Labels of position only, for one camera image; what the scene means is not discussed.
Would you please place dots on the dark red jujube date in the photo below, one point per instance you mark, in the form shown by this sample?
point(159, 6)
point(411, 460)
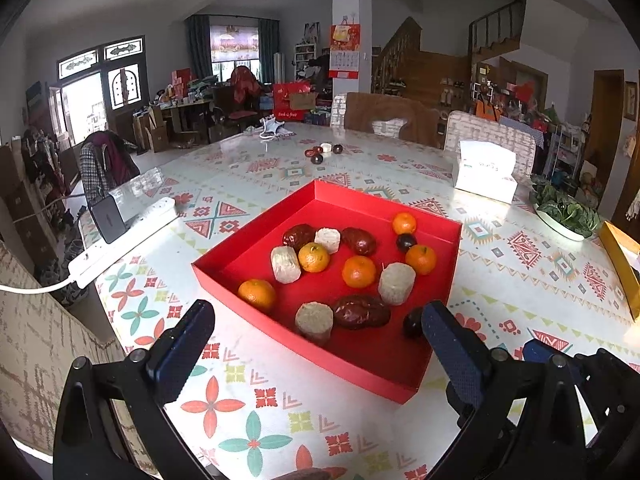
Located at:
point(361, 311)
point(299, 236)
point(359, 241)

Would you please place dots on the red gift bag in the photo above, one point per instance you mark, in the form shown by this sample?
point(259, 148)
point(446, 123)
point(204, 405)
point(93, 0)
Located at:
point(292, 100)

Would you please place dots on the white power strip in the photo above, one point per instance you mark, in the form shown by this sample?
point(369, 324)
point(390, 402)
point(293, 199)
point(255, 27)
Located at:
point(101, 255)

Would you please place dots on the red shallow tray box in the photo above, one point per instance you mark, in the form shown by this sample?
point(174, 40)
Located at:
point(381, 360)

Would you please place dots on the red wall calendar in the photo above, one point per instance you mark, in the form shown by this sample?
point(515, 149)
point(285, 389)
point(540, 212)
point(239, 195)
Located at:
point(344, 51)

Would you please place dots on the brown padded chair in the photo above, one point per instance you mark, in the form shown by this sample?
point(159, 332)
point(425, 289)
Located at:
point(418, 122)

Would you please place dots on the beige rice cake block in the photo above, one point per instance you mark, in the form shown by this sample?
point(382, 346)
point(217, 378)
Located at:
point(314, 321)
point(285, 265)
point(329, 239)
point(396, 283)

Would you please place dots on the plate of green vegetables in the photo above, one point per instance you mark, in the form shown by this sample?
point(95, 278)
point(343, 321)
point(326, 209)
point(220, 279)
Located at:
point(563, 213)

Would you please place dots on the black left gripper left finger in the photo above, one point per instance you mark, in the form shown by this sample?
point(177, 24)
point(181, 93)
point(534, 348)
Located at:
point(88, 442)

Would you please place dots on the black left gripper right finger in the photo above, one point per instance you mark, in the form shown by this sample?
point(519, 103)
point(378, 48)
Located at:
point(545, 416)

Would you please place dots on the small dark plum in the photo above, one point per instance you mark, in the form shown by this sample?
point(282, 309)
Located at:
point(405, 241)
point(412, 325)

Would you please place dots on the white face mask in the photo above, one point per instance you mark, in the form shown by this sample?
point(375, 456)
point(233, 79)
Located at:
point(269, 129)

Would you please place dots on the black power adapter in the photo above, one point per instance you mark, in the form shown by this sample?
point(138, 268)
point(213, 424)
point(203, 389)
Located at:
point(108, 220)

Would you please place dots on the small dark candies group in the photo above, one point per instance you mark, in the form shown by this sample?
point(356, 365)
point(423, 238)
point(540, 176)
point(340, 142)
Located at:
point(319, 153)

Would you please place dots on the white tissue box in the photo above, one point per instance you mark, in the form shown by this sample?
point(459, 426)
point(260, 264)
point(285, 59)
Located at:
point(485, 169)

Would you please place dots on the yellow gift box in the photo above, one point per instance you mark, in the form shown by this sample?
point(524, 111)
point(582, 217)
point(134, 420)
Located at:
point(624, 254)

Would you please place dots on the white patterned chair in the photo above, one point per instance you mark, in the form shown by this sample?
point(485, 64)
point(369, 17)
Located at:
point(461, 126)

